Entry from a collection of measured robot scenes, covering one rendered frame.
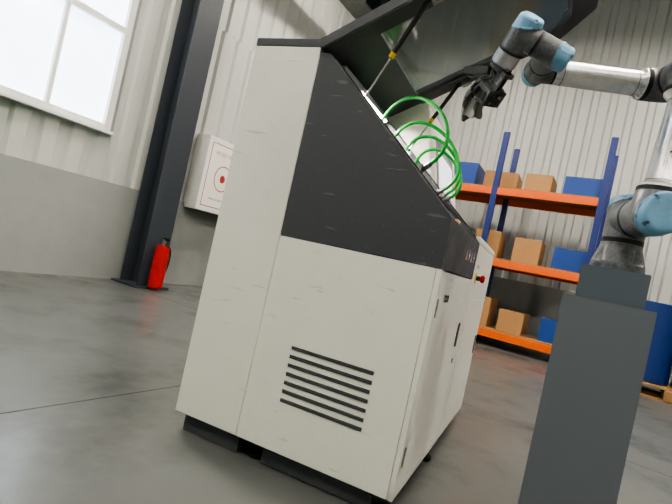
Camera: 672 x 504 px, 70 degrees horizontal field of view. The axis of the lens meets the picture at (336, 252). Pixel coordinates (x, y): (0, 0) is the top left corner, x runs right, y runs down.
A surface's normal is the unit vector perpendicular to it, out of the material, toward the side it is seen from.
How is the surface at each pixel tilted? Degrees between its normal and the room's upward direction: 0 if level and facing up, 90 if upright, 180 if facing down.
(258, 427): 90
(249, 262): 90
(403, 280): 90
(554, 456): 90
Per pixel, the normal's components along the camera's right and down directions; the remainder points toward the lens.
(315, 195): -0.39, -0.09
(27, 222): 0.84, 0.18
